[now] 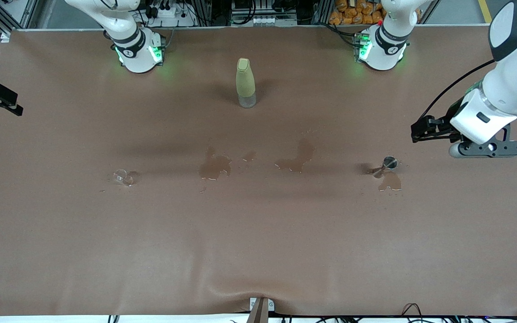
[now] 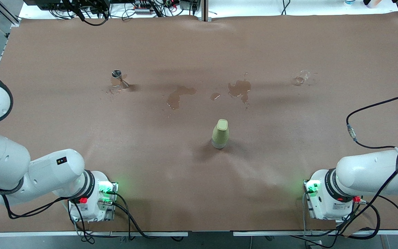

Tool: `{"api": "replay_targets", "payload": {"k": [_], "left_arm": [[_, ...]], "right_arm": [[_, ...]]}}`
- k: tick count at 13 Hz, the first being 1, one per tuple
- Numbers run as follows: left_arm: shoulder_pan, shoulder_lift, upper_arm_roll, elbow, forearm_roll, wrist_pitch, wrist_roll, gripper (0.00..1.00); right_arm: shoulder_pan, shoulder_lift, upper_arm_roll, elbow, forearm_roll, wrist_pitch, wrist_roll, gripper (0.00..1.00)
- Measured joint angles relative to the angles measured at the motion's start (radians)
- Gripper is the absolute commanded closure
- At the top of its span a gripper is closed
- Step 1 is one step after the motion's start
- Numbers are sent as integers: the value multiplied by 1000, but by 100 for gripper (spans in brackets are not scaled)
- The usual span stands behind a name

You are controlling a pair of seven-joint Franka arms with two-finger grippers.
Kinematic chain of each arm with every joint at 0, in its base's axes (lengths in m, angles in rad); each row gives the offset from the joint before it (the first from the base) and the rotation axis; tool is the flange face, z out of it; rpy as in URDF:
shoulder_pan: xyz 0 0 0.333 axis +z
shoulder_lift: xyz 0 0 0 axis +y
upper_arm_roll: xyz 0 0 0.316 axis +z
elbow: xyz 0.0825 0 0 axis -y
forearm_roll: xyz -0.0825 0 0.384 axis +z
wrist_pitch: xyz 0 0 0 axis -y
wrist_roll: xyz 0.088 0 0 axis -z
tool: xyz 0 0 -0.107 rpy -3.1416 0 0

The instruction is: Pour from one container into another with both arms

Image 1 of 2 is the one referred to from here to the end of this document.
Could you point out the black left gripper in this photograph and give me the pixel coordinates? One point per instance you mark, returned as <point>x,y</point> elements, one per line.
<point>443,124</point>

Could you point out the steel cocktail jigger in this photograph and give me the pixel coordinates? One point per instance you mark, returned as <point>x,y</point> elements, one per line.
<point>391,162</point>

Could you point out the clear glass measuring cup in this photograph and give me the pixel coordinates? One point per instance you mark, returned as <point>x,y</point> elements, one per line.
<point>124,178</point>

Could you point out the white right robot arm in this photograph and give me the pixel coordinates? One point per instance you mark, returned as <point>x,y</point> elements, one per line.
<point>137,56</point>

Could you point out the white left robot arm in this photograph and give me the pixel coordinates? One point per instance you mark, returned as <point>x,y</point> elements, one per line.
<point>382,56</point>

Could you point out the orange packaged goods pile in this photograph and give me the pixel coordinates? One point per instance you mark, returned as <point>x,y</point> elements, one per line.
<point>352,15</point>

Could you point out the white power strip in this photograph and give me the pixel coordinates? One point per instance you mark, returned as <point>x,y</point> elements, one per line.
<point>168,12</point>

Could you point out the small brown liquid puddle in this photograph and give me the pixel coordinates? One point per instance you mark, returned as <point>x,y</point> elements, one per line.
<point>249,156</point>

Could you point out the yellow-green plastic bottle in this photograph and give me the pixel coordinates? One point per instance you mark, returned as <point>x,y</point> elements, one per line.
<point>246,80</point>

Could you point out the white terminal strip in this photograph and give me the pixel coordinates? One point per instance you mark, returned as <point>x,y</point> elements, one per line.
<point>265,20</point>

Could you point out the brown table mat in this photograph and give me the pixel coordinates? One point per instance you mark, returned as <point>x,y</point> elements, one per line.
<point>258,246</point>

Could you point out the black equipment box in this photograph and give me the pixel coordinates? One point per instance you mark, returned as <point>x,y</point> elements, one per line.
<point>245,4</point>

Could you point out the metal table clamp bracket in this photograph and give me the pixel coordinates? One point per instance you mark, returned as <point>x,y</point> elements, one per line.
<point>260,312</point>

